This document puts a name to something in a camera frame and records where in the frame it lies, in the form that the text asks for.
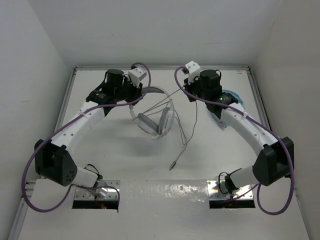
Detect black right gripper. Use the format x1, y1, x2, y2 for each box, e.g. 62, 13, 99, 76
184, 73, 210, 102

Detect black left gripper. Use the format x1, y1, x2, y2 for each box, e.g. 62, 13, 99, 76
113, 76, 142, 106

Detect white grey headphones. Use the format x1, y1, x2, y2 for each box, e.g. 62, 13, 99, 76
129, 86, 175, 140

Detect grey headphone cable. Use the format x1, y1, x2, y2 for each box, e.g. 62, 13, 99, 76
144, 86, 200, 171

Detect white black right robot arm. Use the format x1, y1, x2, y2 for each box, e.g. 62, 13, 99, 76
183, 69, 294, 194

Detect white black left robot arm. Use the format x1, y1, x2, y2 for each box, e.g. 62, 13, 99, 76
34, 66, 147, 188

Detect light blue headphones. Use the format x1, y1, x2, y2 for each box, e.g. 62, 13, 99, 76
222, 89, 246, 109

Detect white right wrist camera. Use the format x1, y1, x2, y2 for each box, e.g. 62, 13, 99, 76
185, 61, 201, 85

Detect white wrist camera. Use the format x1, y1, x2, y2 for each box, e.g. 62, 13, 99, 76
185, 61, 201, 85
127, 67, 147, 88

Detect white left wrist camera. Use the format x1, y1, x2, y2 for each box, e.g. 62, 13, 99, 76
127, 67, 147, 88

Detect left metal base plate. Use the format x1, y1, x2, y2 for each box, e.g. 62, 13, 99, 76
74, 179, 121, 201

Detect metal base plate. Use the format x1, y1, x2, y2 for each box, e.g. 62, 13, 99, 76
206, 179, 254, 201
74, 179, 121, 201

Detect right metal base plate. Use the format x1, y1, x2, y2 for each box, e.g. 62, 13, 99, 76
206, 179, 254, 201

